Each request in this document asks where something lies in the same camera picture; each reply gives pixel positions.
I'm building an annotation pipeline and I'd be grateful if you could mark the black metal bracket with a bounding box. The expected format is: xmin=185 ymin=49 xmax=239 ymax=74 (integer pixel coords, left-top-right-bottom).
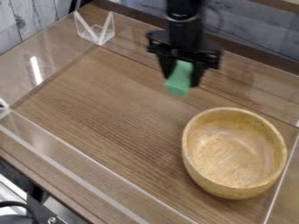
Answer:
xmin=27 ymin=195 xmax=60 ymax=224

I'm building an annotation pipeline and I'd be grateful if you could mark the clear acrylic tray wall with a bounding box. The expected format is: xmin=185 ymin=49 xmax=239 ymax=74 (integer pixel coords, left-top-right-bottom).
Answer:
xmin=0 ymin=9 xmax=299 ymax=224

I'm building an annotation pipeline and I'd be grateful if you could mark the black cable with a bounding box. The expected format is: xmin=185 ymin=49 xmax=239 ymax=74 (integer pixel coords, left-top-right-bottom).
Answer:
xmin=0 ymin=200 xmax=30 ymax=212

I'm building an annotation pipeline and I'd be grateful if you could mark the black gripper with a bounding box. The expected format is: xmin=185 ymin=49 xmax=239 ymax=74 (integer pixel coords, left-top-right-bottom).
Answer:
xmin=146 ymin=13 xmax=223 ymax=88

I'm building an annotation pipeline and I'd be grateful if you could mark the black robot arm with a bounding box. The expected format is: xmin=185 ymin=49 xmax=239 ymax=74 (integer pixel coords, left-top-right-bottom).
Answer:
xmin=146 ymin=0 xmax=223 ymax=88

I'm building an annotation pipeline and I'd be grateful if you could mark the wooden bowl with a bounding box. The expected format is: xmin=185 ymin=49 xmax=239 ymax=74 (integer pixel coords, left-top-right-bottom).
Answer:
xmin=182 ymin=107 xmax=287 ymax=200

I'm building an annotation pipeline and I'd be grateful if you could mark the green rectangular block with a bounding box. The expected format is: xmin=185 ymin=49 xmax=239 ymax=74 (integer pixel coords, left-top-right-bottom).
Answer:
xmin=165 ymin=60 xmax=193 ymax=97

